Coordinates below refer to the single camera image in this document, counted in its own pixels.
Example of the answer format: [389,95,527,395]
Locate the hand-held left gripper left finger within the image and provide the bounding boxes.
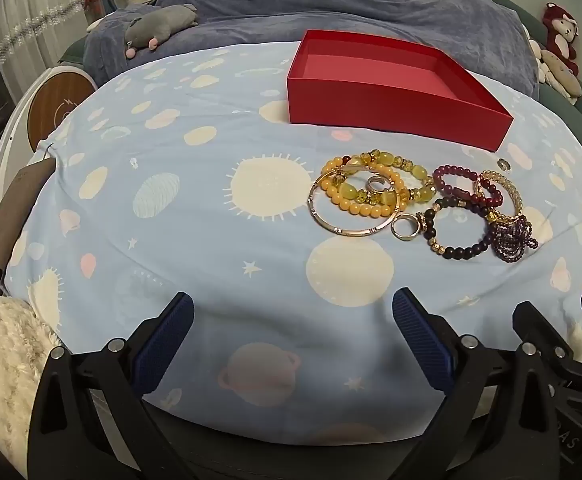
[27,291,196,480]

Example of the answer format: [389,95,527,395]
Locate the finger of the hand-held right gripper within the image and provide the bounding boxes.
[513,301,576,362]

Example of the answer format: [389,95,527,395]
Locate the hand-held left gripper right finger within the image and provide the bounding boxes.
[392,287,568,480]

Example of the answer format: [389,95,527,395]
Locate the purple small-bead bracelet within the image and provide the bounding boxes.
[488,215,538,263]

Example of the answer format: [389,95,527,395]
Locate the dark bead bracelet gold charms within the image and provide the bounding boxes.
[417,196,494,262]

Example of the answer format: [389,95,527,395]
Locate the gold finger ring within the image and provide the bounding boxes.
[391,214,420,241]

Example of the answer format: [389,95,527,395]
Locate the gold chain bracelet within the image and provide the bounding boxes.
[473,170,524,223]

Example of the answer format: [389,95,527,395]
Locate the thin gold bangle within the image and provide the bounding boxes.
[309,164,404,237]

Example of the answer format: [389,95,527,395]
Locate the maroon bead bracelet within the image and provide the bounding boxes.
[432,162,506,211]

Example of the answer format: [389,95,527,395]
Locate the green-yellow chunky bead bracelet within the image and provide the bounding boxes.
[338,149,436,206]

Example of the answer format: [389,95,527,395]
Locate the yellow bead bracelet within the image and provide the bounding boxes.
[321,156,408,218]

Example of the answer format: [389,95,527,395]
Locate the red cardboard box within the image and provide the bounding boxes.
[286,29,515,152]

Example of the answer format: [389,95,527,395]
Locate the blue planet-print bed sheet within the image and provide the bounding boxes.
[8,40,582,448]

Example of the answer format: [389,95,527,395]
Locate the white fluffy cloth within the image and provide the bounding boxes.
[0,296,64,466]

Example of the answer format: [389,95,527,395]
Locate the brown flat board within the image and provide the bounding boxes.
[0,158,56,286]

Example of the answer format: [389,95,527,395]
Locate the beige plush toy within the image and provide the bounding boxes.
[528,37,582,106]

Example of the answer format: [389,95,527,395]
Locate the round wooden side table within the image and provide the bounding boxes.
[27,71,96,153]

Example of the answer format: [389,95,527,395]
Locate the red plush monkey toy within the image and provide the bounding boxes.
[542,2,580,63]

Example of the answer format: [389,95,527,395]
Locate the grey plush mouse toy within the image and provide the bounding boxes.
[124,3,199,59]

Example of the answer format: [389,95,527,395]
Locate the silver tinsel garland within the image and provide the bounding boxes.
[0,0,92,61]

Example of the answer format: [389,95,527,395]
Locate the white curtain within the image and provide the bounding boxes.
[0,0,122,91]

